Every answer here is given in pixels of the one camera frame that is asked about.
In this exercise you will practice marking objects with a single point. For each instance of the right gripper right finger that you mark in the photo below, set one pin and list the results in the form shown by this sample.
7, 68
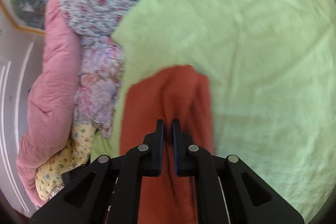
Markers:
227, 190

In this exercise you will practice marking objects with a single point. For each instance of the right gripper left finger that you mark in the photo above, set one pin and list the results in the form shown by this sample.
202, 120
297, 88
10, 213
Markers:
108, 190

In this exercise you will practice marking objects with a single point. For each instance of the orange knit sweater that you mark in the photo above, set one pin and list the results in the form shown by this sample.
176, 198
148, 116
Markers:
181, 93

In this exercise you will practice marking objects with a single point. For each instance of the yellow cartoon print cloth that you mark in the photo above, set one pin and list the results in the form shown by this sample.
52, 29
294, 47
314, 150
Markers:
48, 177

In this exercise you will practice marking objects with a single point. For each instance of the pink padded comforter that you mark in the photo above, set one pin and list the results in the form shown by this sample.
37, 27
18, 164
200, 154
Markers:
51, 100

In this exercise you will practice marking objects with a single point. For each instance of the purple floral pillow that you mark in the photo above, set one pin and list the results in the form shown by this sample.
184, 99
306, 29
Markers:
100, 76

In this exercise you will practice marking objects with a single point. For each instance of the white panelled door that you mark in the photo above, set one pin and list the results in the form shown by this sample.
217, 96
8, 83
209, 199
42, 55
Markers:
21, 63

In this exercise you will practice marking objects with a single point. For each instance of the light green bed sheet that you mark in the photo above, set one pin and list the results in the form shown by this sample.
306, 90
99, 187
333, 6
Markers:
271, 67

